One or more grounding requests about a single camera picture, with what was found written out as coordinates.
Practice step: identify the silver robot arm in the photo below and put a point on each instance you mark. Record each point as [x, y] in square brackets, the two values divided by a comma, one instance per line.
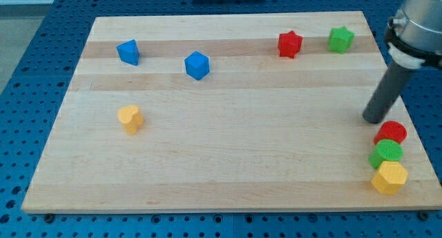
[415, 31]

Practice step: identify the yellow heart block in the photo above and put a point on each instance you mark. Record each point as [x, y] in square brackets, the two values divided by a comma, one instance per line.
[131, 118]

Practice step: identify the yellow hexagon block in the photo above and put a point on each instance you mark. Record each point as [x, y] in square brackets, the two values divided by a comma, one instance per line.
[389, 178]

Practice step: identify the wooden board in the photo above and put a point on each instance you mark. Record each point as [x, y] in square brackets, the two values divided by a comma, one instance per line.
[259, 133]

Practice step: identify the blue cube block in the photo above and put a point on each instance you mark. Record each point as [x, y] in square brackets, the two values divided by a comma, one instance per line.
[197, 65]

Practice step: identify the red star block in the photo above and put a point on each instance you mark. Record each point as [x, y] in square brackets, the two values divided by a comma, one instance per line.
[289, 44]

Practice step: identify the blue triangle block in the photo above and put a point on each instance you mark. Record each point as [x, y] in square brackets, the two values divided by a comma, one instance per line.
[128, 52]

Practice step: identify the green star block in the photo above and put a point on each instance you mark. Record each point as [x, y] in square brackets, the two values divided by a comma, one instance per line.
[340, 39]

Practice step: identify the green cylinder block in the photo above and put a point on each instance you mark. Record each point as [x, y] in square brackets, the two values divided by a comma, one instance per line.
[385, 150]

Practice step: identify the red cylinder block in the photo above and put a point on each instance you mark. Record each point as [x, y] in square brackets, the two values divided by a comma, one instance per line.
[392, 130]

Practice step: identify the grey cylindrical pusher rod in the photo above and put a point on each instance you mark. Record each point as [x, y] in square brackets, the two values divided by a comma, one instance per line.
[387, 92]

